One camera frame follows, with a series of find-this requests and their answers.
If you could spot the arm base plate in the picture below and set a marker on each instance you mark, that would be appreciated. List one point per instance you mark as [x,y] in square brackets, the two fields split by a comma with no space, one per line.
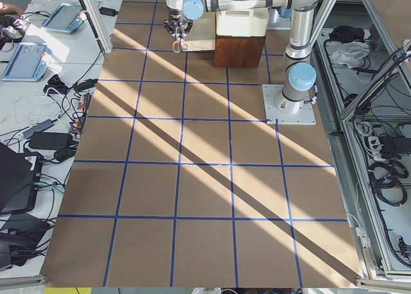
[279,110]

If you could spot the white plastic tray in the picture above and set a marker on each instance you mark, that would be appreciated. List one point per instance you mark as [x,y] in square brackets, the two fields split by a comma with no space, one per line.
[242,23]

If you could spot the teach pendant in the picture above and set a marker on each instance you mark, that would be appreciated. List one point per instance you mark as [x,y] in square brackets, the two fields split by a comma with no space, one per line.
[67,18]
[28,63]

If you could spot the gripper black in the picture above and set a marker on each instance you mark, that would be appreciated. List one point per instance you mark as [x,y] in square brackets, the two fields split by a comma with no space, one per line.
[175,18]

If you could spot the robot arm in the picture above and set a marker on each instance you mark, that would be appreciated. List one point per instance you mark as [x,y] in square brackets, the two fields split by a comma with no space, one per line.
[307,19]
[280,18]

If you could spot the teach pendant far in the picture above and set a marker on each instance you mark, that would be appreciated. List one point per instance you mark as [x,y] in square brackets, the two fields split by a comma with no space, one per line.
[67,18]

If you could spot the black laptop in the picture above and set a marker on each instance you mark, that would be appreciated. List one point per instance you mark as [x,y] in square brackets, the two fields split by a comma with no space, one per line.
[19,174]

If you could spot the white crumpled cloth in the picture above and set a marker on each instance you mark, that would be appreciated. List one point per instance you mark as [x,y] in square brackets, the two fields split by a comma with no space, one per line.
[351,54]

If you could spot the teach pendant near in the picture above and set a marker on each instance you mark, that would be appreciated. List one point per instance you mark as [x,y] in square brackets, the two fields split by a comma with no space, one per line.
[28,63]

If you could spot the dark wooden drawer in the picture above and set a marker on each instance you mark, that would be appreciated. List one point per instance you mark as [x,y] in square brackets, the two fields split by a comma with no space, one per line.
[202,34]

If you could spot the dark wooden drawer cabinet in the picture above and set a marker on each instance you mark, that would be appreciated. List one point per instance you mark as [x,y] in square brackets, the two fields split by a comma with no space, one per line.
[238,52]

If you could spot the large black power brick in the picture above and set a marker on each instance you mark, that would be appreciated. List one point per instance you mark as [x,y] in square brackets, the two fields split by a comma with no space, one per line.
[50,140]

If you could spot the red handled scissors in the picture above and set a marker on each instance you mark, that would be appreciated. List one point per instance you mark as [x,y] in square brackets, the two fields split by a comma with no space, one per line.
[179,44]

